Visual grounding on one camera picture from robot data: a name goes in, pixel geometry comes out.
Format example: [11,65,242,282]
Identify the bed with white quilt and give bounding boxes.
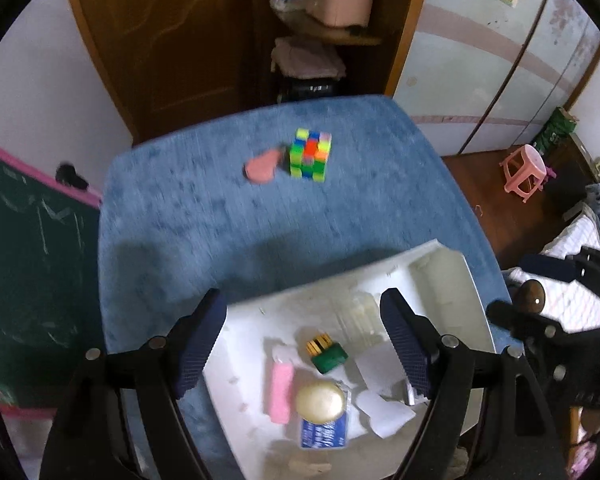
[502,175,600,336]

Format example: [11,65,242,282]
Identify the pink rectangular bar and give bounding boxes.
[269,347,296,427]

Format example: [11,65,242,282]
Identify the brown round bed knob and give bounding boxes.
[516,280,547,315]

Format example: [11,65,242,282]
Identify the black container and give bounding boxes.
[278,77,338,103]

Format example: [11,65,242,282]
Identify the pink folded cloth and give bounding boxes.
[271,36,347,81]

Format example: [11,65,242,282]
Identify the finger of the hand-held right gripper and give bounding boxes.
[522,246,600,291]
[486,300,581,386]

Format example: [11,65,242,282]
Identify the colourful puzzle cube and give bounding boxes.
[288,128,332,182]

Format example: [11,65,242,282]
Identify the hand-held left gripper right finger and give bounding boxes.
[380,288,566,480]

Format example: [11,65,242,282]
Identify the pink round case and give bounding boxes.
[244,147,286,184]

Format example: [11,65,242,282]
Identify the white plastic tray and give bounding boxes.
[202,239,496,480]

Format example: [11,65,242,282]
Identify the brown wooden door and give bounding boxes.
[62,0,253,146]

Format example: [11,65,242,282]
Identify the white bottle-shaped plastic piece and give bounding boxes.
[352,345,406,396]

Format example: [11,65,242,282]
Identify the green and yellow block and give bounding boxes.
[305,332,348,375]

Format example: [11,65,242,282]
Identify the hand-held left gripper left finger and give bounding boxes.
[40,287,228,480]

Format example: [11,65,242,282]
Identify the clear floss packet blue label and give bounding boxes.
[297,390,353,451]

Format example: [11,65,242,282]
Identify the wooden corner shelf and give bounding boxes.
[270,10,383,47]

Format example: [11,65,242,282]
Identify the black clip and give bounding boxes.
[55,161,89,191]

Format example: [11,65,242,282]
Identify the white wardrobe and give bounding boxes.
[392,0,600,156]

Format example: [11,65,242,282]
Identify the clear plastic box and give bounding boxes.
[337,295,386,346]

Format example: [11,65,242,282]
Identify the cream round ball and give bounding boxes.
[295,381,346,423]

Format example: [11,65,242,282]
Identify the green bag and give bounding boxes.
[540,106,579,158]

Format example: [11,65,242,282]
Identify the pink plastic stool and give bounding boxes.
[499,144,557,204]

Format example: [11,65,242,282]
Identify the green chalkboard pink frame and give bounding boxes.
[0,135,103,421]

